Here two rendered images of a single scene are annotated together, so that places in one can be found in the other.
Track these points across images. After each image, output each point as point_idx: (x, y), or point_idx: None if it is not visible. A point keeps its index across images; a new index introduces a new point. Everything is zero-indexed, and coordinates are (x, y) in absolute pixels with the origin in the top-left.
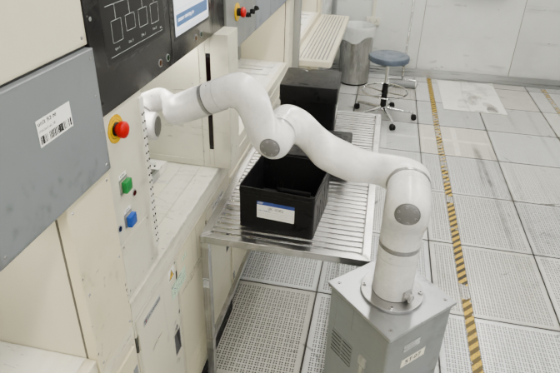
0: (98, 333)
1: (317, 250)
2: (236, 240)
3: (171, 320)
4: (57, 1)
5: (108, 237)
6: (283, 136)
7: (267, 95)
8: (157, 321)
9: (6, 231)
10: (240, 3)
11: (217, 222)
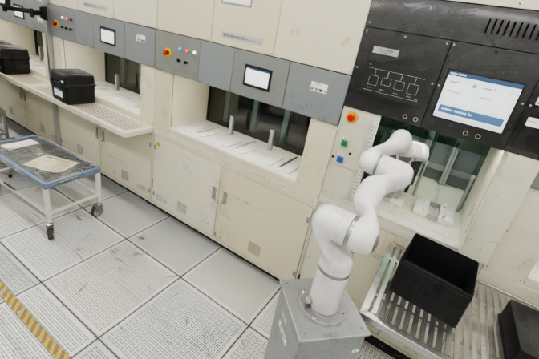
0: (301, 174)
1: (374, 287)
2: (386, 253)
3: None
4: (342, 53)
5: (323, 150)
6: (364, 155)
7: (391, 142)
8: None
9: (288, 99)
10: None
11: None
